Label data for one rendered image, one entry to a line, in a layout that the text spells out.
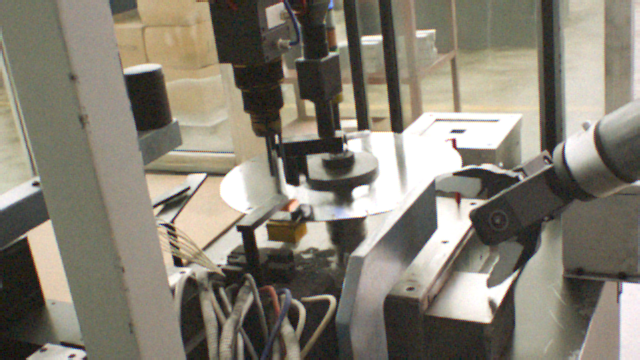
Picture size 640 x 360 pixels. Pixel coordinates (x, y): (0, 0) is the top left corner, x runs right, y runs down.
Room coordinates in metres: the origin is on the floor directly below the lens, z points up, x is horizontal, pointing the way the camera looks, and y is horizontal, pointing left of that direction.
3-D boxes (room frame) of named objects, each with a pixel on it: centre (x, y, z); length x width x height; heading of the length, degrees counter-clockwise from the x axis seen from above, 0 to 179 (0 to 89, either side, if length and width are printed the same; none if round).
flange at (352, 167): (1.03, -0.03, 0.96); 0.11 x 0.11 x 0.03
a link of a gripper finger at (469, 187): (0.91, -0.17, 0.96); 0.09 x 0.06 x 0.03; 46
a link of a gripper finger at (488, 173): (0.86, -0.19, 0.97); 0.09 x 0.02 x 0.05; 46
